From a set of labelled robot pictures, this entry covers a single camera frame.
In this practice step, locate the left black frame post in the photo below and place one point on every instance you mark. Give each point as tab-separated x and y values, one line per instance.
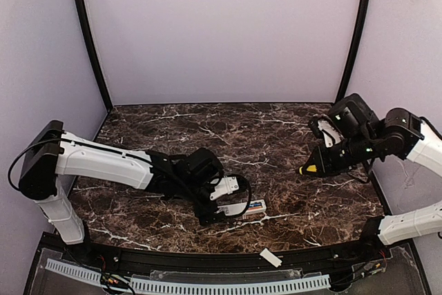
92	54

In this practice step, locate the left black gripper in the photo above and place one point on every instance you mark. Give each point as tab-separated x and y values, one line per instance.
205	211

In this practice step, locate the right black frame post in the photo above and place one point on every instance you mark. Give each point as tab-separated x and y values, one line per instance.
353	49

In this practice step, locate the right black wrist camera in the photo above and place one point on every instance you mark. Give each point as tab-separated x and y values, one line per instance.
323	128

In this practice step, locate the yellow handled screwdriver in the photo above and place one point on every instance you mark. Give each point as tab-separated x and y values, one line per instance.
308	170

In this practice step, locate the black front table rail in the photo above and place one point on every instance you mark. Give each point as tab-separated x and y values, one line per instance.
338	260

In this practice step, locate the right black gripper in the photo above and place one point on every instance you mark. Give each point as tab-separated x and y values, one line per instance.
328	159

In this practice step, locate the white slotted cable duct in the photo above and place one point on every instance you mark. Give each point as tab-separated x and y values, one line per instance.
142	285

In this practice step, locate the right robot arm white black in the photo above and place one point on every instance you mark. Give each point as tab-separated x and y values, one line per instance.
352	134

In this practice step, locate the white remote control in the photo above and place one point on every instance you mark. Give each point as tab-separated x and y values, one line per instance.
236	210

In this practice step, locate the black frame post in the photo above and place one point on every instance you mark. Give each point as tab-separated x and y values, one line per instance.
92	54
353	49

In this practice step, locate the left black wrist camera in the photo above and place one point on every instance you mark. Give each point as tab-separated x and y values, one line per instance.
231	184

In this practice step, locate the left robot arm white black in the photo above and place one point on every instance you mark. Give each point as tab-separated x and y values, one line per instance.
198	177

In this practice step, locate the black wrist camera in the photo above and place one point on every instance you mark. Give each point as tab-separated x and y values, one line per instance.
231	184
323	128

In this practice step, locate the white battery cover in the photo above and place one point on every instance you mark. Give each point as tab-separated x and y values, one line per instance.
271	258

